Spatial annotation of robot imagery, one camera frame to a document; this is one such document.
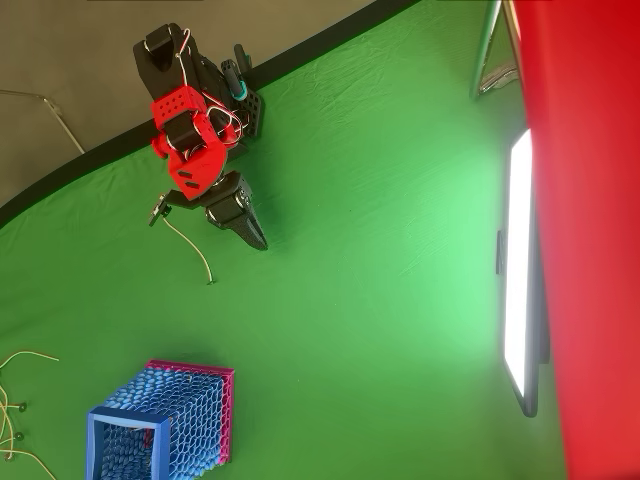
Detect white cables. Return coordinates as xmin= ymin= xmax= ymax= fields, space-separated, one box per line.
xmin=0 ymin=448 xmax=58 ymax=480

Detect black clamp with teal ring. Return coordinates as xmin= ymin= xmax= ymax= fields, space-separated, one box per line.
xmin=220 ymin=43 xmax=250 ymax=103

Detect thin grey floor cable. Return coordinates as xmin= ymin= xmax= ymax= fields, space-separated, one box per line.
xmin=0 ymin=88 xmax=86 ymax=155

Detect large red blurred object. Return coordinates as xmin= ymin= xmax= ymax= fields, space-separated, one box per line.
xmin=510 ymin=0 xmax=640 ymax=480

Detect chrome tube stand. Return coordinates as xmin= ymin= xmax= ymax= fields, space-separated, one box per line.
xmin=469 ymin=0 xmax=524 ymax=101

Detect green cloth with black rim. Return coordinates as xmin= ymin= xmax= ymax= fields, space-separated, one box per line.
xmin=0 ymin=0 xmax=569 ymax=480

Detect blue and magenta lattice basket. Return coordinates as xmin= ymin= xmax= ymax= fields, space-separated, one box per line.
xmin=85 ymin=358 xmax=235 ymax=480

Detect small black wrist module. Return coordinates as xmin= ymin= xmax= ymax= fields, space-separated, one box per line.
xmin=147 ymin=189 xmax=201 ymax=227

